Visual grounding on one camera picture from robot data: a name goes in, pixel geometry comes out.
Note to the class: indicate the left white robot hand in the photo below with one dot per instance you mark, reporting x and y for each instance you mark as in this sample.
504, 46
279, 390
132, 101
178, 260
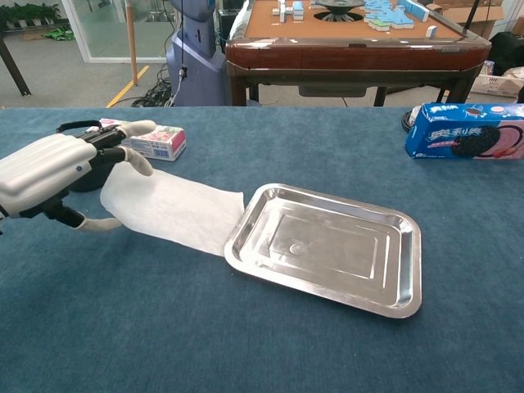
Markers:
41, 168

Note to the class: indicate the white paper sheet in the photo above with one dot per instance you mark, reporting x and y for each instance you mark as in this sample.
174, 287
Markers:
176, 209

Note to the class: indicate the rectangular metal tray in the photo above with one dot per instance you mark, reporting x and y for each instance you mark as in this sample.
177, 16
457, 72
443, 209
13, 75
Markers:
327, 245

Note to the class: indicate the black slanted table leg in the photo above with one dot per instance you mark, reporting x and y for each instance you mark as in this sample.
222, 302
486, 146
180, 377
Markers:
14, 69

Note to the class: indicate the floral cling film box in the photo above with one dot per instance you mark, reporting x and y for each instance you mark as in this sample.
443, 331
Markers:
163, 143

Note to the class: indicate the green item on floor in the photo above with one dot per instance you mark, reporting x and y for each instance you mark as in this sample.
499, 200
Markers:
59, 32

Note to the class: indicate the row of potted plants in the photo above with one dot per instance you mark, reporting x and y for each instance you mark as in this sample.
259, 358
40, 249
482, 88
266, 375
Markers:
32, 14

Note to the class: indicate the orange wooden pole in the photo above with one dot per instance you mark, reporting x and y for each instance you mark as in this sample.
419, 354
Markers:
131, 41

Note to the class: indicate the white framed glass partition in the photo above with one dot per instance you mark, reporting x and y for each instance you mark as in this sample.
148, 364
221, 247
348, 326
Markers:
106, 24

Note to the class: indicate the blue felt table cover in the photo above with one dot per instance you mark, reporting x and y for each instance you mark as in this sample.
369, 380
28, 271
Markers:
123, 327

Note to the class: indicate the small group of mahjong tiles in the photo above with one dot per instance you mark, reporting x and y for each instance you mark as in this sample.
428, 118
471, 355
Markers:
292, 10

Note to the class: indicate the brown mahjong table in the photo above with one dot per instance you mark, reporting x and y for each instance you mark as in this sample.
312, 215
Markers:
348, 53

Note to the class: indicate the black mahjong centre dial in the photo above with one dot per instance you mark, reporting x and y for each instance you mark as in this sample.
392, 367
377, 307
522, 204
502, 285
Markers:
340, 6

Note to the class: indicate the pile of blue mahjong tiles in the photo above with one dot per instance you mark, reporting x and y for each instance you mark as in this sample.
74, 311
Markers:
389, 18

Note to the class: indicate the blue Oreo cookie box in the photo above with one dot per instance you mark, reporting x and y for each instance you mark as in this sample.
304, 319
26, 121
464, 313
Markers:
450, 139

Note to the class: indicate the single blue mahjong tile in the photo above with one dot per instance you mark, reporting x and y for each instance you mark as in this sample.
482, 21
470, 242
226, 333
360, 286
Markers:
431, 32

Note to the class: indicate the black tripod stand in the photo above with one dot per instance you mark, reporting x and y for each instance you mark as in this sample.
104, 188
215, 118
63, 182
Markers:
471, 18

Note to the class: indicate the white plastic basket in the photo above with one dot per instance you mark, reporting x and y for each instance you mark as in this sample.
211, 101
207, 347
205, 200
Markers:
495, 86

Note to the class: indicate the cardboard box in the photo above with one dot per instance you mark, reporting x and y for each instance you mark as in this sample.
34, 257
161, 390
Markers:
487, 14

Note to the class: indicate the black bag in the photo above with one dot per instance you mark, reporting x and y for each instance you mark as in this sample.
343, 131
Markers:
507, 49

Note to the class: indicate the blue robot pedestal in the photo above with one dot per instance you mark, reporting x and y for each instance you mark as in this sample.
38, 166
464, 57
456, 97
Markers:
196, 73

